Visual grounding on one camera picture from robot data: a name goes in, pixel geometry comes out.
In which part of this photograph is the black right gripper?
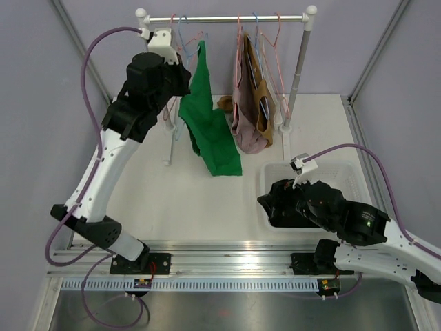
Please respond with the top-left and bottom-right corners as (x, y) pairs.
(257, 170), (334, 231)

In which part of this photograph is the black tank top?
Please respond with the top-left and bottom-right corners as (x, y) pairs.
(267, 208), (318, 229)

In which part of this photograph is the pink wire hanger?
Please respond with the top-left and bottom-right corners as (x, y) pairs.
(161, 13), (204, 121)

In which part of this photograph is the green tank top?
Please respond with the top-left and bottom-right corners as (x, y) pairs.
(178, 41), (243, 177)

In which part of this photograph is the pink tank top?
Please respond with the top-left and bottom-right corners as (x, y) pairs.
(230, 33), (268, 154)

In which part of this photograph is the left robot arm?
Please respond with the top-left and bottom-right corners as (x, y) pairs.
(50, 52), (191, 274)

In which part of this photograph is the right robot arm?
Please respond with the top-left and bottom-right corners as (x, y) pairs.
(257, 180), (440, 303)

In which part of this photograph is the pink hanger of white top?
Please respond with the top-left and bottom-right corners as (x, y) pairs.
(260, 12), (290, 119)

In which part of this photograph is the brown tank top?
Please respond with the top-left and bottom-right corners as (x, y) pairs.
(216, 32), (275, 149)

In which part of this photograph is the white tank top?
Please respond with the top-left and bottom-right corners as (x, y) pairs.
(258, 34), (283, 130)

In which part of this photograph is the blue hanger of brown top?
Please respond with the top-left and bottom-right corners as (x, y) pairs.
(252, 12), (270, 120)

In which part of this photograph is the white laundry basket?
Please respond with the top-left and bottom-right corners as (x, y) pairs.
(257, 159), (371, 234)

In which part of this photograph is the white clothes rack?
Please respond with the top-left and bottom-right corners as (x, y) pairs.
(135, 5), (318, 161)

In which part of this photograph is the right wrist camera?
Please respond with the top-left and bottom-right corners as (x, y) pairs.
(289, 154), (320, 189)

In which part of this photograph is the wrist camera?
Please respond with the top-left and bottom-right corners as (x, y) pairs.
(289, 154), (320, 189)
(139, 28), (181, 65)

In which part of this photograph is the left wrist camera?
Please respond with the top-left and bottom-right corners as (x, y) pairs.
(139, 28), (181, 65)

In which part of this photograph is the aluminium front rail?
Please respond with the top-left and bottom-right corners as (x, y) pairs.
(46, 241), (362, 277)

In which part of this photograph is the white slotted cable duct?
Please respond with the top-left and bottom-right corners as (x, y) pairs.
(62, 277), (318, 292)

